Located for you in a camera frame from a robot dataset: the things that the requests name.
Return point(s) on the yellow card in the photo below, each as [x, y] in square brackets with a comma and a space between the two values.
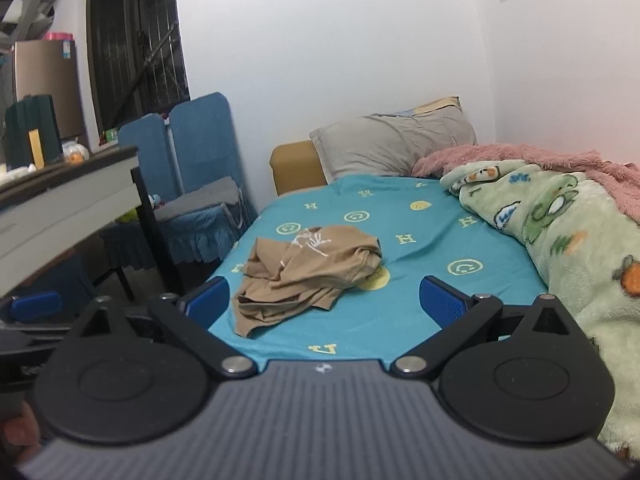
[36, 147]

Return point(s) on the blue folding panels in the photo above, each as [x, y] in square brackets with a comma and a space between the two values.
[200, 135]

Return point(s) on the pink container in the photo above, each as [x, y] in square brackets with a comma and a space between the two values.
[59, 36]

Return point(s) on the teal printed bed sheet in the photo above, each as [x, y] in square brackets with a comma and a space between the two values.
[425, 240]

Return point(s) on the green toy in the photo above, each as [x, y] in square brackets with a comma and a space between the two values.
[127, 216]

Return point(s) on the white desk with black leg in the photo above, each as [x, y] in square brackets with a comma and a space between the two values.
[60, 210]

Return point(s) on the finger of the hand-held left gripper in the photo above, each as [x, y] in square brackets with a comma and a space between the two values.
[35, 307]

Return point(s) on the dark green box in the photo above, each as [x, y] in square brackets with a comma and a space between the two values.
[35, 112]

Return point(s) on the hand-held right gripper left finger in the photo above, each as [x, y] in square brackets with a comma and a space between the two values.
[207, 296]

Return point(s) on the yellow and blue pillow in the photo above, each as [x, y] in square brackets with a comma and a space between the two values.
[440, 105]

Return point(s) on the tan garment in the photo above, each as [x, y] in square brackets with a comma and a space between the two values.
[310, 270]

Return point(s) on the grey seat cushion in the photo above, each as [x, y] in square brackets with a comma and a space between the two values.
[200, 195]

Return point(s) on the chair with blue ruffled cover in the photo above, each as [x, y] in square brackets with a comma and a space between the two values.
[200, 237]

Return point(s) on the tan bedside box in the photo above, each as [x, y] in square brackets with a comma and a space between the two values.
[295, 167]

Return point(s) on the blue and white plush toy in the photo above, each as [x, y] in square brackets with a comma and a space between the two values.
[156, 201]

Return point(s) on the grey pillow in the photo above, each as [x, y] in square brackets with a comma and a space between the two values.
[390, 145]

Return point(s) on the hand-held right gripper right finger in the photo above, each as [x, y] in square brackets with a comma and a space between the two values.
[440, 300]

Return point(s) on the plastic bag with orange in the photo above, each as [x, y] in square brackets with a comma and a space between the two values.
[75, 155]

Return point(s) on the brown refrigerator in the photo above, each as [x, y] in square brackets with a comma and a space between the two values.
[45, 75]

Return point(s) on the green cartoon printed blanket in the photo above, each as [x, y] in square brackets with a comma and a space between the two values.
[575, 240]

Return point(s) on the dark window with grille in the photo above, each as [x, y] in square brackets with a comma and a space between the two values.
[135, 35]

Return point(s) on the pink fluffy blanket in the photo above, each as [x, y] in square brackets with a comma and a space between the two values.
[500, 155]

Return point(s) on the person's left hand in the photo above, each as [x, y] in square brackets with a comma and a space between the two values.
[17, 430]

